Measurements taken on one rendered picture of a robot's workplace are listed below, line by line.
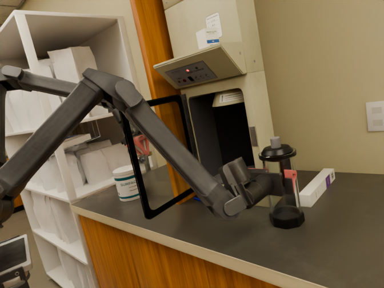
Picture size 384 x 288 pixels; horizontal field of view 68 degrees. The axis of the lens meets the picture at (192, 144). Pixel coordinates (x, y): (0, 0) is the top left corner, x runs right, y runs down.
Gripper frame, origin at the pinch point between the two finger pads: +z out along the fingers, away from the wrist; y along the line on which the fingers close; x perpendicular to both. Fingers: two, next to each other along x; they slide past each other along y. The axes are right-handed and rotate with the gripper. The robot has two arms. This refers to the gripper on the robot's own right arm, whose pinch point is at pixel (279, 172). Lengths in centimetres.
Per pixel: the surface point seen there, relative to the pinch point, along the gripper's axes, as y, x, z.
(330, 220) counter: -11.1, 16.0, 4.7
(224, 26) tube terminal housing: 16, -47, 7
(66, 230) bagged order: 167, 48, -11
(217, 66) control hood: 16.3, -35.1, 0.5
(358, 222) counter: -18.1, 16.1, 6.3
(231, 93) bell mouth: 20.0, -25.4, 10.7
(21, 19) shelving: 126, -84, -15
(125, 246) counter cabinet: 68, 30, -20
